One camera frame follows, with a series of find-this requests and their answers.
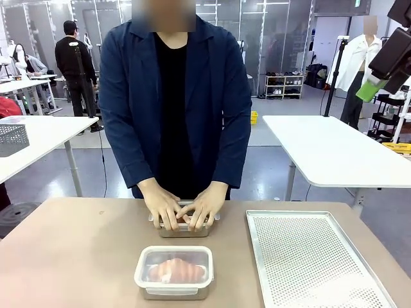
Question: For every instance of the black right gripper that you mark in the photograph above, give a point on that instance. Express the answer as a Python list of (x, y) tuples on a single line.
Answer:
[(403, 11)]

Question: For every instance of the clear plastic clip lid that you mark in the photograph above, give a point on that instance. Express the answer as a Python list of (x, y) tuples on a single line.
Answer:
[(217, 217), (173, 249)]

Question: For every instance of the steel rectangular container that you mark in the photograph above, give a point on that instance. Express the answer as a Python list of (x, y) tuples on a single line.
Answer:
[(173, 293), (180, 233)]

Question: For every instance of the brown croissant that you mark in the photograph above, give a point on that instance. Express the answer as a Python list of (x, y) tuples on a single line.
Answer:
[(180, 269)]

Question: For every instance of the person's right forearm navy sleeve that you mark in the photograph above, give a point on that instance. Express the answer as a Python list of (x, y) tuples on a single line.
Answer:
[(131, 154)]

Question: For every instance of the person's left forearm navy sleeve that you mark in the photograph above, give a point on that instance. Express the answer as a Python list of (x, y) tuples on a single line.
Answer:
[(231, 157)]

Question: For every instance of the person's left hand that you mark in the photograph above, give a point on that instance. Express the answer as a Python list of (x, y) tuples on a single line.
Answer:
[(205, 205)]

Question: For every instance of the person's right hand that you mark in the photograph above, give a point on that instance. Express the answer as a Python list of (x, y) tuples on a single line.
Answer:
[(162, 205)]

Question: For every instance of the black rolling cart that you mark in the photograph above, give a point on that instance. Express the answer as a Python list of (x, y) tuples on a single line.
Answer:
[(385, 118)]

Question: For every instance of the black light stand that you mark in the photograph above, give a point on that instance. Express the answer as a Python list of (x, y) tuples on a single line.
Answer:
[(332, 80)]

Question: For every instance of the black bag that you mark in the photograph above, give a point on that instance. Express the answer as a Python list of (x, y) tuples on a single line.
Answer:
[(316, 75)]

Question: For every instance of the flat yellow crate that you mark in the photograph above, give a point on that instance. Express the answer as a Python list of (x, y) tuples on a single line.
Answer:
[(398, 148)]

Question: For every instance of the large empty white table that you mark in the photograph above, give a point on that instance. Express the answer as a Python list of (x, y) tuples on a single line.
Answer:
[(337, 150)]

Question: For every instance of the white shoe rack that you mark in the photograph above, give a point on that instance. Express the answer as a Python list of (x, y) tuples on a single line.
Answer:
[(284, 85)]

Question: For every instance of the small yellow crate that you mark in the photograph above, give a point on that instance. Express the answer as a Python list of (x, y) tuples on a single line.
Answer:
[(254, 117)]

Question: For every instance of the perforated metal baking tray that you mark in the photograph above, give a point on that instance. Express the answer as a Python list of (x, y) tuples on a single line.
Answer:
[(308, 250)]

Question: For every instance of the person in navy coat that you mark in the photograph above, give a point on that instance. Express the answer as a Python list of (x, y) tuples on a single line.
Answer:
[(175, 96)]

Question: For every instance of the black tripod with phone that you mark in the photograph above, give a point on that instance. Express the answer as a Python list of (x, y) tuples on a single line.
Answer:
[(85, 86)]

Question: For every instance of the man in black clothes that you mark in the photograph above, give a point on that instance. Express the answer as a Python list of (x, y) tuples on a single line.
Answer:
[(74, 61)]

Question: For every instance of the white table with basket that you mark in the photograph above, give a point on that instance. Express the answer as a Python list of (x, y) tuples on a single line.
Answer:
[(48, 138)]

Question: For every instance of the seated person grey top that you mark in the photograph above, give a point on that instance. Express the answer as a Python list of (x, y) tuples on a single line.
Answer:
[(35, 65)]

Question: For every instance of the white background desk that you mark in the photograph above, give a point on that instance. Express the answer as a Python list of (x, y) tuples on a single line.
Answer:
[(29, 84)]

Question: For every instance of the clear box on basket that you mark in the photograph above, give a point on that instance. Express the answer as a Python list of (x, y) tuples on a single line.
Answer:
[(13, 120)]

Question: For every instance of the red cloth object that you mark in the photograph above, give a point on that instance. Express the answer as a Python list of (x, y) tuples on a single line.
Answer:
[(9, 107)]

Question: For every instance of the grey mesh basket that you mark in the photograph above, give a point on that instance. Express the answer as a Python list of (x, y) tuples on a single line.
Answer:
[(13, 141)]

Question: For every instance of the dark round stool seat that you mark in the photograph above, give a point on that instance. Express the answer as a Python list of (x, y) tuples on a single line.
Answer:
[(17, 218)]

